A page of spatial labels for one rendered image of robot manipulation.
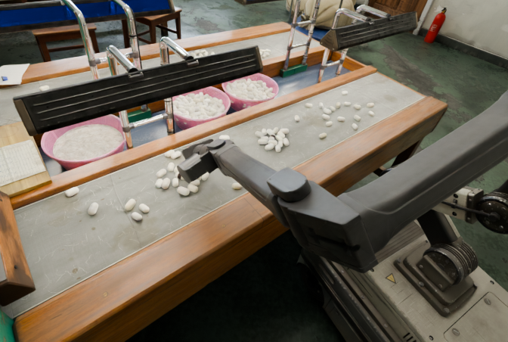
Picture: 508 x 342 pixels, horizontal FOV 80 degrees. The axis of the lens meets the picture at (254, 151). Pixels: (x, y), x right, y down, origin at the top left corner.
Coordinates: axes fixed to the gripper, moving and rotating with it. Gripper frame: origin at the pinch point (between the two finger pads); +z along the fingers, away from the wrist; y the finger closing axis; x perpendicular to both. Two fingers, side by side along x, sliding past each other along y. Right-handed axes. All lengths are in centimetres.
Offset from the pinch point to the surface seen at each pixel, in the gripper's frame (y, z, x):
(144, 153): 11.5, 11.1, -5.2
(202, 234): 10.4, -17.5, 18.9
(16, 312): 52, -12, 16
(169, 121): -0.8, 12.0, -12.4
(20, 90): 39, 59, -44
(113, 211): 27.0, 0.0, 6.7
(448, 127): -256, 54, 71
